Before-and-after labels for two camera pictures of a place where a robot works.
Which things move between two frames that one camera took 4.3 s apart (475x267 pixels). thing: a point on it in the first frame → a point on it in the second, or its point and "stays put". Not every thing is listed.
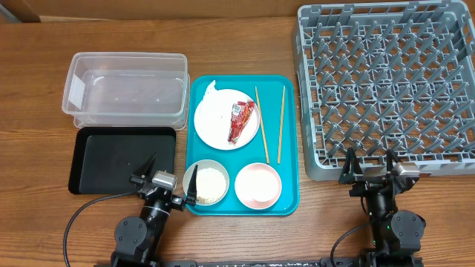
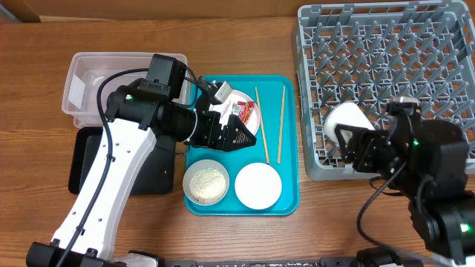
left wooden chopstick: (263, 137) stays put
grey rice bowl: (212, 182) stays put
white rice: (211, 185) stays put
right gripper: (351, 173) → (364, 147)
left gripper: (178, 202) → (211, 139)
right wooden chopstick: (281, 124) stays put
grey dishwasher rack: (376, 76) stays put
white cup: (263, 191) → (346, 113)
